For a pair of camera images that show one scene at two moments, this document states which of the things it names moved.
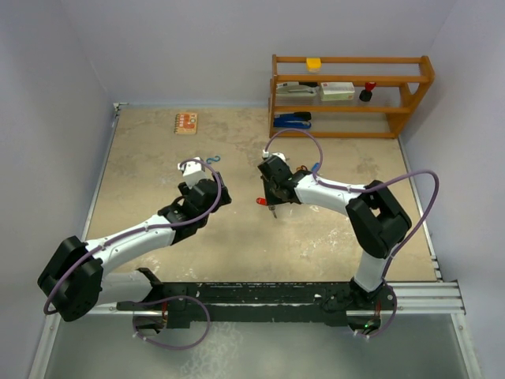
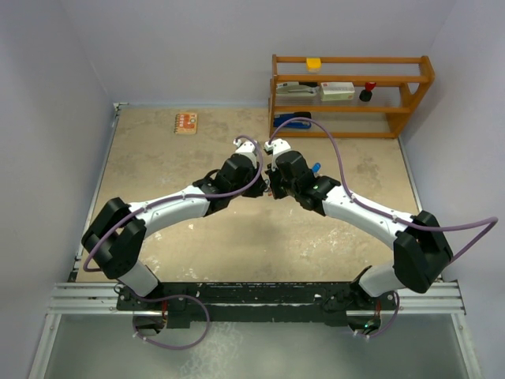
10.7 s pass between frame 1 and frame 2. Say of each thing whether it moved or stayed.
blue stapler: stayed
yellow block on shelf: stayed
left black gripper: moved
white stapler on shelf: stayed
